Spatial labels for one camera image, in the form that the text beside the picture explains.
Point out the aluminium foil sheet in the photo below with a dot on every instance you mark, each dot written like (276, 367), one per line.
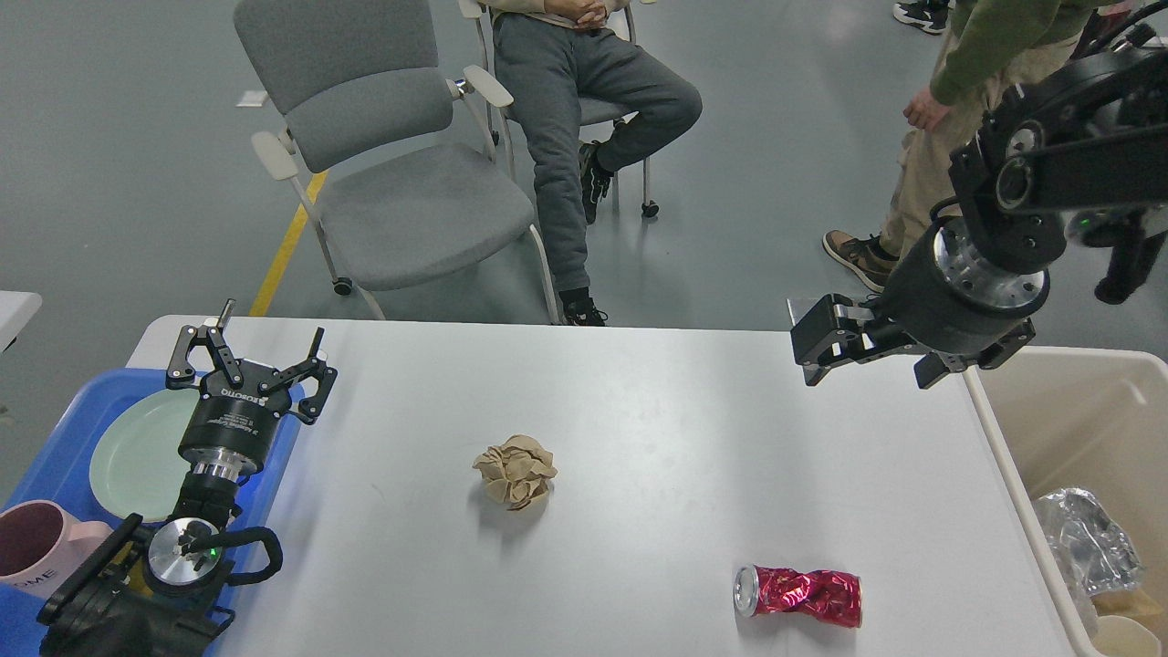
(1093, 554)

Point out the white paper cup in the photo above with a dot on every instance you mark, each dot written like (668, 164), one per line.
(1123, 636)

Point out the pink mug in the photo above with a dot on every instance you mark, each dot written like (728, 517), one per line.
(42, 545)

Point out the light green plate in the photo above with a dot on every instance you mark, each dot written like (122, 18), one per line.
(136, 466)

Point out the beige plastic bin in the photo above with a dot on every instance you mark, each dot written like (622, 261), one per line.
(1088, 418)

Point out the standing person green hoodie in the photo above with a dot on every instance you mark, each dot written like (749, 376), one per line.
(988, 48)

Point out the blue plastic tray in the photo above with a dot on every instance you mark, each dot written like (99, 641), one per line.
(60, 472)

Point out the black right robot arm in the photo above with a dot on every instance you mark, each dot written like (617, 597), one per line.
(1077, 157)

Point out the white side table corner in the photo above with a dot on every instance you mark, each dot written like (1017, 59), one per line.
(17, 309)

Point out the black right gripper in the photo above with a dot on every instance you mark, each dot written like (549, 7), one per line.
(944, 296)

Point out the occupied grey chair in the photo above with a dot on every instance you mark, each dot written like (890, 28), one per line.
(593, 111)

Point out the crushed red can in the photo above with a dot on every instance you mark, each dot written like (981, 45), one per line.
(828, 596)

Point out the empty grey chair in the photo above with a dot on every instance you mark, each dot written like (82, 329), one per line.
(350, 76)

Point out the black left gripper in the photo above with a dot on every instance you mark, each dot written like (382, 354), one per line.
(233, 429)

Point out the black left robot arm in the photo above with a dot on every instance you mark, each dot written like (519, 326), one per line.
(153, 591)

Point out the dark shoes at right edge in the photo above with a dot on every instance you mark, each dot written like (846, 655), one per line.
(930, 17)

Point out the brown paper bag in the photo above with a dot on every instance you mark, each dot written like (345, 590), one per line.
(1135, 605)

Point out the seated person grey trousers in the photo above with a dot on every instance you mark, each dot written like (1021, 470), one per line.
(549, 55)

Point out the crumpled brown paper ball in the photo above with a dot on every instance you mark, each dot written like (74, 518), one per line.
(516, 473)

